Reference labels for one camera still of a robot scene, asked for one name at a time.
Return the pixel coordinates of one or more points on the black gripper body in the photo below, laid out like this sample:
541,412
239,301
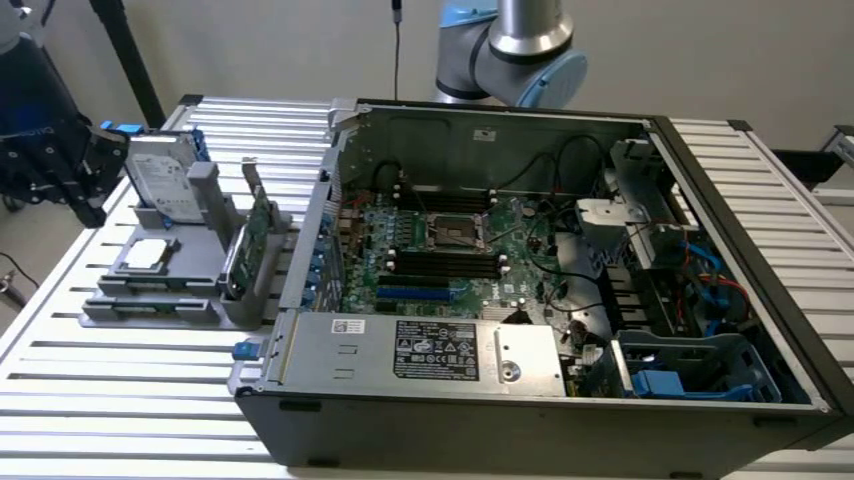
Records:
34,125

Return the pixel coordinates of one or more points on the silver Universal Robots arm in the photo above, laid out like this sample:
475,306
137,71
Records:
528,30

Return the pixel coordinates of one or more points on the green RAM stick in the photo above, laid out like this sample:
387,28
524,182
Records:
157,313

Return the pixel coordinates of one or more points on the black RAM slot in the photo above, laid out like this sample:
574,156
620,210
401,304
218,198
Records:
449,267
446,201
446,196
449,254
449,274
449,260
446,207
446,190

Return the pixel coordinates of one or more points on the silver CPU chip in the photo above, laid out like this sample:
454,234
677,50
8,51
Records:
149,252

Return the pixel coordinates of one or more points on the hard disk with blue caddy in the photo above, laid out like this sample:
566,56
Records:
163,175

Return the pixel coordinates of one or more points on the black tripod pole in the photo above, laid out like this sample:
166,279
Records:
130,60

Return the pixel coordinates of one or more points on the grey parts rack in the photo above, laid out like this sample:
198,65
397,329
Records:
207,280

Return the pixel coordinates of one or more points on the green graphics card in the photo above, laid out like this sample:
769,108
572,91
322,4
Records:
250,245

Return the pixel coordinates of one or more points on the blue case latch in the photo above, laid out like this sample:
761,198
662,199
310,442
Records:
249,350

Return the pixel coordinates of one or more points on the blue expansion slot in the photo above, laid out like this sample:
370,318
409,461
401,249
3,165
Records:
414,293

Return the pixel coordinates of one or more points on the green motherboard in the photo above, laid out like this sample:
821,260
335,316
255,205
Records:
441,270

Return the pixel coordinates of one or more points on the metal CPU socket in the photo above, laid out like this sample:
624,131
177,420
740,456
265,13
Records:
454,231

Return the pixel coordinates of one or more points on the grey power supply unit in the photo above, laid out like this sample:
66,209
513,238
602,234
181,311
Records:
414,350

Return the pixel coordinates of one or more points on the black open PC case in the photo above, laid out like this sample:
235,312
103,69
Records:
534,435

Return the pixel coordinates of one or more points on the grey metal disk bay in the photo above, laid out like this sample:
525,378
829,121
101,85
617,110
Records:
650,200

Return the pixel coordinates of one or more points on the blue plastic drive cage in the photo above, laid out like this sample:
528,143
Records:
708,365

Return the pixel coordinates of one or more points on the black box beside table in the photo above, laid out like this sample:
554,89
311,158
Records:
808,167

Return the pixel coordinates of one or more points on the aluminium profile frame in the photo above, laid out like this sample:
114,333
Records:
837,145

